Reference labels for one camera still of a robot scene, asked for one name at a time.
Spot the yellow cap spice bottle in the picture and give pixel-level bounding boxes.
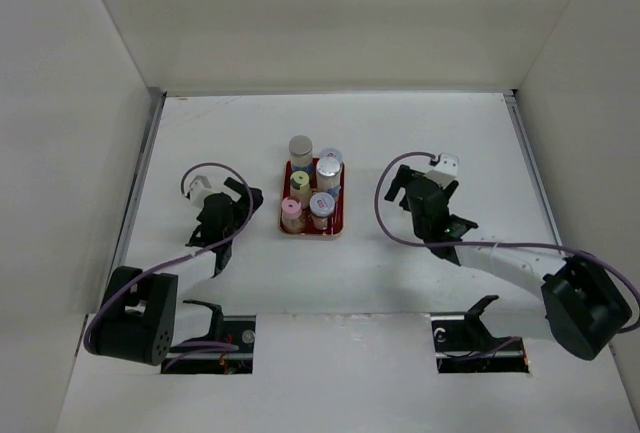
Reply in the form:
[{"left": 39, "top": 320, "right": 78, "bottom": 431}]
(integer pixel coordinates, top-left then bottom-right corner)
[{"left": 289, "top": 170, "right": 312, "bottom": 204}]

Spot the pink cap spice bottle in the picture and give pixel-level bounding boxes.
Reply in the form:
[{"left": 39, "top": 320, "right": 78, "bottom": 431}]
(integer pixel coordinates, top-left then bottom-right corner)
[{"left": 281, "top": 196, "right": 305, "bottom": 234}]

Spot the tall bottle grey cap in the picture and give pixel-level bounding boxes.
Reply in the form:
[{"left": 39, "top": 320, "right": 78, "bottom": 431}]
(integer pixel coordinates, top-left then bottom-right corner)
[{"left": 288, "top": 135, "right": 314, "bottom": 175}]

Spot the tall bottle silver cap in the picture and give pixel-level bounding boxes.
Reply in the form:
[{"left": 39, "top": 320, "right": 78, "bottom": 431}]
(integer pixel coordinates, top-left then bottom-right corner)
[{"left": 316, "top": 157, "right": 342, "bottom": 200}]

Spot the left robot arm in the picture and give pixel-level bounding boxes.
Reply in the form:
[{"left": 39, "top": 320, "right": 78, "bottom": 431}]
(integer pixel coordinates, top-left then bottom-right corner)
[{"left": 83, "top": 175, "right": 264, "bottom": 366}]

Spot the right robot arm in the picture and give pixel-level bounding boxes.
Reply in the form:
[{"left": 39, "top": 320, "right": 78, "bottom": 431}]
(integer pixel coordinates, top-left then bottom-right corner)
[{"left": 374, "top": 162, "right": 639, "bottom": 360}]

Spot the red lacquer tray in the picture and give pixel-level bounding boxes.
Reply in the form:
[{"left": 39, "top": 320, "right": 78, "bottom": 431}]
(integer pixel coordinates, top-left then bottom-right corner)
[{"left": 278, "top": 160, "right": 345, "bottom": 238}]

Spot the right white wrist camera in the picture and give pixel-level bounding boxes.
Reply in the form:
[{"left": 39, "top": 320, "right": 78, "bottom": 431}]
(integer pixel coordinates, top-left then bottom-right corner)
[{"left": 425, "top": 153, "right": 459, "bottom": 188}]

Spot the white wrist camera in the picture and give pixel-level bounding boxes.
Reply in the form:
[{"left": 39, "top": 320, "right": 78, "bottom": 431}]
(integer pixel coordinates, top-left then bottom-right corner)
[
  {"left": 425, "top": 153, "right": 459, "bottom": 188},
  {"left": 185, "top": 175, "right": 218, "bottom": 209}
]

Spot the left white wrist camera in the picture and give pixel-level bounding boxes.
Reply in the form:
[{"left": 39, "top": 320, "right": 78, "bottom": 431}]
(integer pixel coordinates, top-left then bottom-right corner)
[{"left": 185, "top": 175, "right": 218, "bottom": 209}]

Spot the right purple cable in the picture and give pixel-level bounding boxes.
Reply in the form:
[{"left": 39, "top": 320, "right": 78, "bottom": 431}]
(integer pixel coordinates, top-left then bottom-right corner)
[{"left": 373, "top": 151, "right": 640, "bottom": 359}]

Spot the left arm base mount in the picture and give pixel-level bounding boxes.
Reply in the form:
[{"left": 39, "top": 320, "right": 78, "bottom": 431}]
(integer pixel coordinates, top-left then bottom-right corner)
[{"left": 160, "top": 300, "right": 257, "bottom": 375}]

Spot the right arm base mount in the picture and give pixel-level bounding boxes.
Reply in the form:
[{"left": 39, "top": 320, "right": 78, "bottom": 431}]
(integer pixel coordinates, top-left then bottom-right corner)
[{"left": 430, "top": 295, "right": 529, "bottom": 374}]

